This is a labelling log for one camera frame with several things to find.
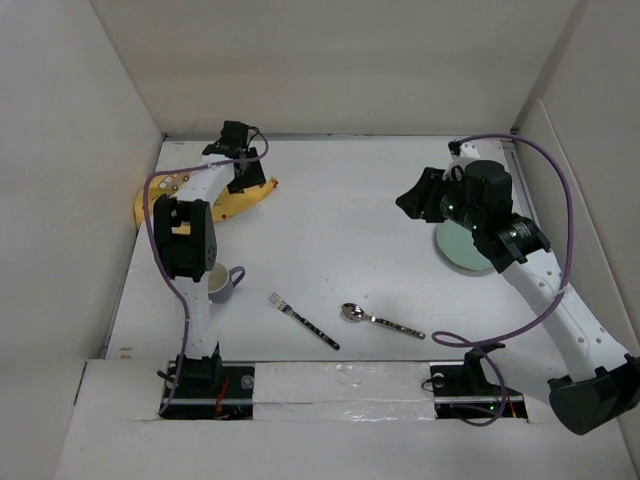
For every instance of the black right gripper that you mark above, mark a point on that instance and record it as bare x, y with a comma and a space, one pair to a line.
422, 196

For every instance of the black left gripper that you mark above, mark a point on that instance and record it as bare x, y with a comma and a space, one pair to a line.
254, 179

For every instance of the yellow car-print placemat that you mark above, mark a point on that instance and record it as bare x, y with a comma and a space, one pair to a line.
227, 204

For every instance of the light green plate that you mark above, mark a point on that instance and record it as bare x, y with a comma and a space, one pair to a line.
456, 244

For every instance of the fork with black handle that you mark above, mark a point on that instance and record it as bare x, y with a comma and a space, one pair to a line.
280, 304

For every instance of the spoon with black handle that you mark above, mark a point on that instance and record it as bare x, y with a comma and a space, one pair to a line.
354, 313

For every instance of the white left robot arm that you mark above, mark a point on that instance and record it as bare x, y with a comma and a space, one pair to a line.
181, 232

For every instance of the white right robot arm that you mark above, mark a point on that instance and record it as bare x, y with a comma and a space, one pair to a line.
600, 378

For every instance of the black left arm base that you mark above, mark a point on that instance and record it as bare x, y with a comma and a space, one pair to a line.
208, 389

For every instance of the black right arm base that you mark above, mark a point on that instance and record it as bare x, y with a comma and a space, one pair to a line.
461, 391

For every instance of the lavender mug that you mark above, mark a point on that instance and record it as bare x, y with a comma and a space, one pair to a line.
222, 282

